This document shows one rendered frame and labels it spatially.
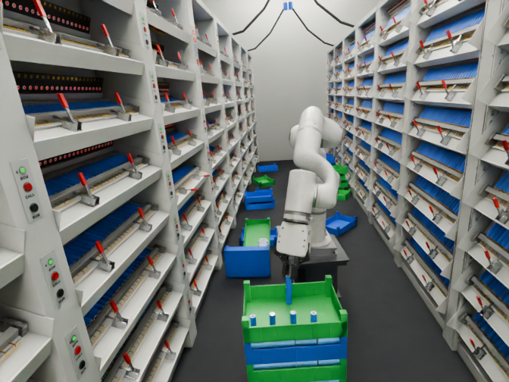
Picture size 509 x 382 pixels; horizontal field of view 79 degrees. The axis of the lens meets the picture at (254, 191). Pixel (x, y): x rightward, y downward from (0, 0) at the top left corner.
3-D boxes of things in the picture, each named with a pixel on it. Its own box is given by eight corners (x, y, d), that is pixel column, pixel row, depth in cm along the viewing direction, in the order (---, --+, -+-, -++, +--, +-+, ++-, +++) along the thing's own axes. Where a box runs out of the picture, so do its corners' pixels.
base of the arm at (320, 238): (323, 230, 191) (324, 202, 185) (336, 245, 173) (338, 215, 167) (293, 234, 187) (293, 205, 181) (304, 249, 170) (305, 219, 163)
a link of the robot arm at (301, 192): (313, 214, 101) (285, 211, 102) (318, 174, 102) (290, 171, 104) (313, 214, 93) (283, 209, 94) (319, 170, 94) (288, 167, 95)
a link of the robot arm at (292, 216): (316, 214, 99) (314, 224, 99) (290, 211, 103) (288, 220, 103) (307, 213, 92) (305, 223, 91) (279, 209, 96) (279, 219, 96)
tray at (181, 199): (206, 179, 200) (210, 165, 196) (175, 214, 142) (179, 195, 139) (176, 170, 200) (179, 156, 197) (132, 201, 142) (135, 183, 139)
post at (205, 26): (236, 224, 295) (216, 16, 242) (235, 228, 286) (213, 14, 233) (216, 225, 297) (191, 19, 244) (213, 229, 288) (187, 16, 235)
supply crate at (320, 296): (330, 294, 109) (330, 273, 106) (347, 336, 90) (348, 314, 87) (245, 299, 109) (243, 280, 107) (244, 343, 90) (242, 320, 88)
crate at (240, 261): (270, 277, 206) (271, 270, 214) (268, 249, 200) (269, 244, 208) (226, 277, 210) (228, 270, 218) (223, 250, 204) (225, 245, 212)
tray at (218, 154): (226, 157, 266) (229, 142, 261) (210, 175, 208) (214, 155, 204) (203, 150, 266) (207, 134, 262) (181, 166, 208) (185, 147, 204)
